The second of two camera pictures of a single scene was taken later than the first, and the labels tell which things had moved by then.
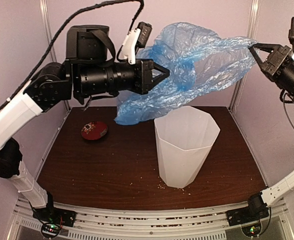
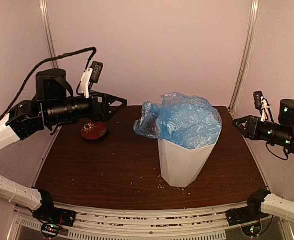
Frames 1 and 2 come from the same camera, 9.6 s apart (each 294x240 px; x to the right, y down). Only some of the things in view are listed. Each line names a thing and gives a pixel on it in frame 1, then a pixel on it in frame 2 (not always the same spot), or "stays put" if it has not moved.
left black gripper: x=144 y=83 → x=104 y=116
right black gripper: x=273 y=64 → x=251 y=131
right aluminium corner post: x=253 y=11 stays put
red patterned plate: x=93 y=130 stays put
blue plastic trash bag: x=201 y=64 → x=186 y=122
